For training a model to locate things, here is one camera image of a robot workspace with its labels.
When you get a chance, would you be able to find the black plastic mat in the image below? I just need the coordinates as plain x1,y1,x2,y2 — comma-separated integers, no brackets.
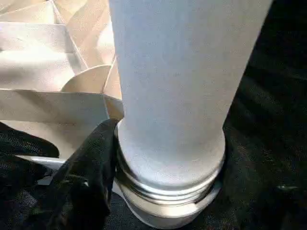
0,0,307,230

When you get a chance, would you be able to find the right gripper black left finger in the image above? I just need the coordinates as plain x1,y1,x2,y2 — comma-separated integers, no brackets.
0,119,119,230

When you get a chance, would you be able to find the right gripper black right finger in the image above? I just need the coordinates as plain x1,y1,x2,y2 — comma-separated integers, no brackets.
261,183,307,230

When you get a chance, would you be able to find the white plastic table top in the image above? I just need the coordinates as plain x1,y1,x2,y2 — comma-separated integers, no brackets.
0,0,126,195

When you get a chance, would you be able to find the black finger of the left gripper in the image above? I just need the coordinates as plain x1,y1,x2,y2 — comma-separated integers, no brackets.
0,122,60,160

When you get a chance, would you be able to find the white plastic table leg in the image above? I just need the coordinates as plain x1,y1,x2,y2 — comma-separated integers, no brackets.
108,0,274,230

